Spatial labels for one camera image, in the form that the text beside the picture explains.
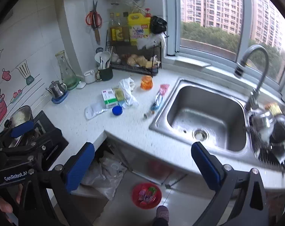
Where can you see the left hand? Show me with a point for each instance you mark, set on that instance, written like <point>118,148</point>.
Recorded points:
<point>6,208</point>

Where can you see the steel faucet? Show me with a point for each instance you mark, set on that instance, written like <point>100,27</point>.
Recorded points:
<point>239,70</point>

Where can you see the slipper foot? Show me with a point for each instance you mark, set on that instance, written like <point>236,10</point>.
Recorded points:
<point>163,213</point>

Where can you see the red trash basin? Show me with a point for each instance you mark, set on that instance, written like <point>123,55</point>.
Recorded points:
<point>146,195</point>

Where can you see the yellow detergent bottle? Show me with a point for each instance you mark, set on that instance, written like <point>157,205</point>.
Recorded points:
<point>139,27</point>

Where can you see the ginger root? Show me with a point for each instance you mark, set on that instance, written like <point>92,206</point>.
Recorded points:
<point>141,61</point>

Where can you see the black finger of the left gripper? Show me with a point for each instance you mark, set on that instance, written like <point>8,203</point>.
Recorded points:
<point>22,129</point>

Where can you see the white ceramic cup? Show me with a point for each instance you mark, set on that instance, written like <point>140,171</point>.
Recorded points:
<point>90,77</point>

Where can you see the oil bottle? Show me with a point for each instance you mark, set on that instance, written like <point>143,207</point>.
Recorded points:
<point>119,30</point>

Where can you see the red handled scissors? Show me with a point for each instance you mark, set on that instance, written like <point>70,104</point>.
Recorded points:
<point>94,20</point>

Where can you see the blue coaster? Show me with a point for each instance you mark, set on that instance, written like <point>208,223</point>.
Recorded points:
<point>60,99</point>

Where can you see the orange plastic jar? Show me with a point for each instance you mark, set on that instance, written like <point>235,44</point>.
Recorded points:
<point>146,83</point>

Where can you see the stainless steel sink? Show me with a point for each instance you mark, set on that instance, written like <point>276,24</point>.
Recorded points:
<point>194,112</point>

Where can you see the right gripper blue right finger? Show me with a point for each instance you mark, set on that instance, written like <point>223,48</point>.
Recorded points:
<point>208,165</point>

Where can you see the green white medicine box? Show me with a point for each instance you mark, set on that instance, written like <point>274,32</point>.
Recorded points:
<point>109,98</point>

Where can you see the blue bottle cap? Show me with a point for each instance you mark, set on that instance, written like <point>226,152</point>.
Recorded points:
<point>117,110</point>

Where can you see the clear plastic packet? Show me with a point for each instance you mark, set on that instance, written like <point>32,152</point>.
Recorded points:
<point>95,109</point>

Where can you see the steel bowl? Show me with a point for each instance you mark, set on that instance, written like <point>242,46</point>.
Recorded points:
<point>262,120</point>

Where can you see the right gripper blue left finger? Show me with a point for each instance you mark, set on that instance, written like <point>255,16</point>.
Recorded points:
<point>77,165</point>

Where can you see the scrub brush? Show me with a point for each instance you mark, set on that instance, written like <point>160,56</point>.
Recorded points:
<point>119,94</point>

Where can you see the black plastic bag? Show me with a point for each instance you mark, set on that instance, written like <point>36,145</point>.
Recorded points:
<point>158,26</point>

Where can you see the black wire rack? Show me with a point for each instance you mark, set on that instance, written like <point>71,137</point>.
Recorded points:
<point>127,57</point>

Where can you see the white crumpled tissue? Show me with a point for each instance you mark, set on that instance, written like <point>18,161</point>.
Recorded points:
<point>127,86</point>

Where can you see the blue pink snack wrapper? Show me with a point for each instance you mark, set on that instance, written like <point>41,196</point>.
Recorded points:
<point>159,97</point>

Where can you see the steel teapot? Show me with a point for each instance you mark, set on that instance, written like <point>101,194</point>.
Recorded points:
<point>57,89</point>

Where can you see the small glass vial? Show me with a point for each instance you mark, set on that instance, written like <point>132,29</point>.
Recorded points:
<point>149,114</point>

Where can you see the kitchen knife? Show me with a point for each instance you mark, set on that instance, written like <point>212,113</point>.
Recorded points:
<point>279,153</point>

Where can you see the black scrub sponge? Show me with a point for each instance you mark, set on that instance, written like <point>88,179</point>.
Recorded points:
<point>256,140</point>

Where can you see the steel wok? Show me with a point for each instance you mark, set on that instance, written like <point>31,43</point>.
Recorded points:
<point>21,116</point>

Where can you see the glass carafe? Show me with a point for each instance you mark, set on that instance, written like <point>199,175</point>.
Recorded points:
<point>68,76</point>

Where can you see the dark green mug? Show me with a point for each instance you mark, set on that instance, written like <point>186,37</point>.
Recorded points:
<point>104,75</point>

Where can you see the white plastic trash bag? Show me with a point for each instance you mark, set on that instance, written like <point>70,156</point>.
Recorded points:
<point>105,175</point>

